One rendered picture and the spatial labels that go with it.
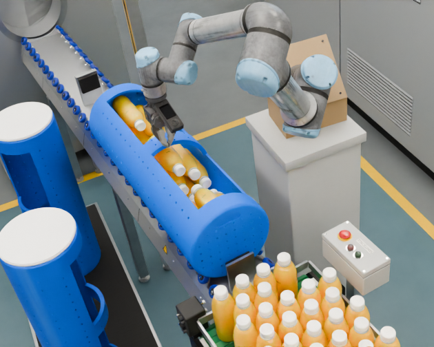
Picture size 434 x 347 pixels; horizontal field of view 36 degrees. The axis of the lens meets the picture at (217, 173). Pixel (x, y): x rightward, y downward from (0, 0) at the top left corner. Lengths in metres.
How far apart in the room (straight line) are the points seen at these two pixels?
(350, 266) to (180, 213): 0.54
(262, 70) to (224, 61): 3.40
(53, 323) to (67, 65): 1.49
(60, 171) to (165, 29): 2.86
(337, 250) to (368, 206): 1.74
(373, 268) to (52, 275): 1.06
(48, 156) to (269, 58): 1.47
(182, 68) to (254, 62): 0.38
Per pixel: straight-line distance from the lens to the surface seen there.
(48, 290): 2.38
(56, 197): 3.08
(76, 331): 2.56
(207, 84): 4.86
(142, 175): 2.27
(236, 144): 4.24
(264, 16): 1.75
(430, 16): 3.44
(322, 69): 2.12
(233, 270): 2.10
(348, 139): 2.35
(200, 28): 2.00
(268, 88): 1.73
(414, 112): 3.80
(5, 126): 2.98
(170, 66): 2.05
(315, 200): 2.46
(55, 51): 3.67
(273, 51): 1.72
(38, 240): 2.36
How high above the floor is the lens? 2.59
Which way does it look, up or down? 40 degrees down
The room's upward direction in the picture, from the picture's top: 9 degrees counter-clockwise
